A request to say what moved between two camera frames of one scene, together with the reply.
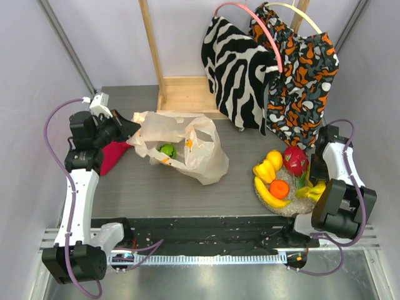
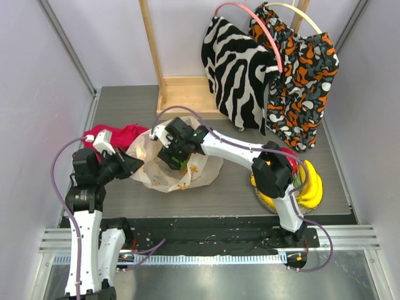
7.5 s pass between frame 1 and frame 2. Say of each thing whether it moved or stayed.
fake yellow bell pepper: moved
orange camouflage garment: stayed
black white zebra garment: stayed
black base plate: stayed
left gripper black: moved
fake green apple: moved
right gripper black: moved
